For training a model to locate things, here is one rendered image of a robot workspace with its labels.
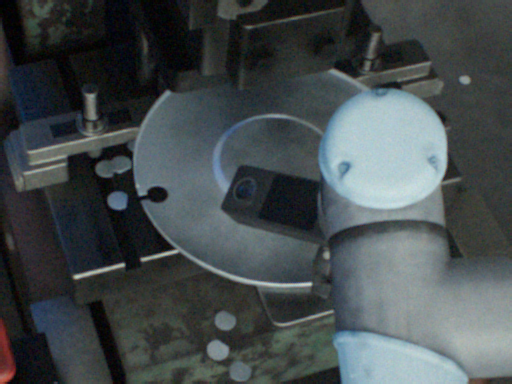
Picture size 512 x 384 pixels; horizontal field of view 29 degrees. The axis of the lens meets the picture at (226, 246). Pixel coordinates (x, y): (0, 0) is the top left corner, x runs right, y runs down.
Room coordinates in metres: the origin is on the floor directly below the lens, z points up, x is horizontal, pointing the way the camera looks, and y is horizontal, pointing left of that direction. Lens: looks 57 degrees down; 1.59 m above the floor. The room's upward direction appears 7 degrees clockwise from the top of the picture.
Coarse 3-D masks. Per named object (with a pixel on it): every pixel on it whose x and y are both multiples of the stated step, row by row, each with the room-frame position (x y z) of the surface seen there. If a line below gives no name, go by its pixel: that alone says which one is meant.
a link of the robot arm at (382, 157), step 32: (384, 96) 0.41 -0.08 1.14; (352, 128) 0.39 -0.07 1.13; (384, 128) 0.39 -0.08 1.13; (416, 128) 0.39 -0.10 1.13; (320, 160) 0.39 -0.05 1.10; (352, 160) 0.37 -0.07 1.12; (384, 160) 0.37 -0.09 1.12; (416, 160) 0.38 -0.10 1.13; (320, 192) 0.41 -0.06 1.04; (352, 192) 0.36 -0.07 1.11; (384, 192) 0.36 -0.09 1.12; (416, 192) 0.36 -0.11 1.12; (352, 224) 0.35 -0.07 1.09
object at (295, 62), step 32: (224, 0) 0.63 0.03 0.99; (256, 0) 0.64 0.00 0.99; (288, 0) 0.66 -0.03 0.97; (320, 0) 0.66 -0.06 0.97; (352, 0) 0.70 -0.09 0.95; (192, 32) 0.66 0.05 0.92; (224, 32) 0.64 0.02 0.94; (256, 32) 0.62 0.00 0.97; (288, 32) 0.64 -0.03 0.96; (320, 32) 0.65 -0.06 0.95; (224, 64) 0.65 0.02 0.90; (256, 64) 0.61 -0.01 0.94; (288, 64) 0.64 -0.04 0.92; (320, 64) 0.65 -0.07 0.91
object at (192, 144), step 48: (192, 96) 0.71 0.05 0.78; (240, 96) 0.71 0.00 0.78; (288, 96) 0.72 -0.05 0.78; (336, 96) 0.73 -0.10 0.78; (144, 144) 0.63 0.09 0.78; (192, 144) 0.64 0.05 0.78; (240, 144) 0.64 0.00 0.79; (288, 144) 0.65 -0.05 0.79; (144, 192) 0.57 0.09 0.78; (192, 192) 0.58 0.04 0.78; (192, 240) 0.53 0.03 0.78; (240, 240) 0.53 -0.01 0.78; (288, 240) 0.54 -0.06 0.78
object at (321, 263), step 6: (318, 252) 0.44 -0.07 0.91; (324, 252) 0.44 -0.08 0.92; (318, 258) 0.44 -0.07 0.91; (324, 258) 0.44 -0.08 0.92; (312, 264) 0.44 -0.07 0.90; (318, 264) 0.44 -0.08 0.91; (324, 264) 0.44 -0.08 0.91; (312, 270) 0.44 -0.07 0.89; (318, 270) 0.43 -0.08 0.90; (324, 270) 0.43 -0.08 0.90; (330, 270) 0.44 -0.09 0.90; (330, 276) 0.44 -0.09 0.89
